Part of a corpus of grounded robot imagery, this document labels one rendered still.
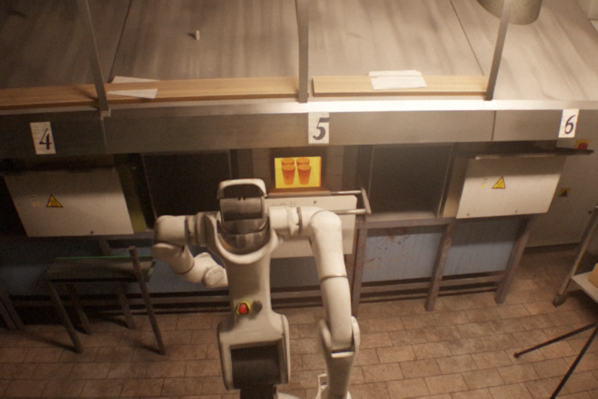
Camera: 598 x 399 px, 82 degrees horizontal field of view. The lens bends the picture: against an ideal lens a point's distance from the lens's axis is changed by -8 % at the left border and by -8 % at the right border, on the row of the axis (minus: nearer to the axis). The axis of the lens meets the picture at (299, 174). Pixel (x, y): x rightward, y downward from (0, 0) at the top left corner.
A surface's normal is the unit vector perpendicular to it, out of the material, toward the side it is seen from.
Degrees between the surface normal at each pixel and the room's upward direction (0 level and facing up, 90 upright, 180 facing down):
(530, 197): 90
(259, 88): 33
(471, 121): 80
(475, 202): 90
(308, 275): 90
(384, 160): 90
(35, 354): 0
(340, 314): 56
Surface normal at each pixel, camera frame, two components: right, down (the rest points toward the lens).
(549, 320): 0.00, -0.88
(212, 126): 0.08, 0.30
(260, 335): 0.12, -0.04
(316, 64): 0.04, -0.48
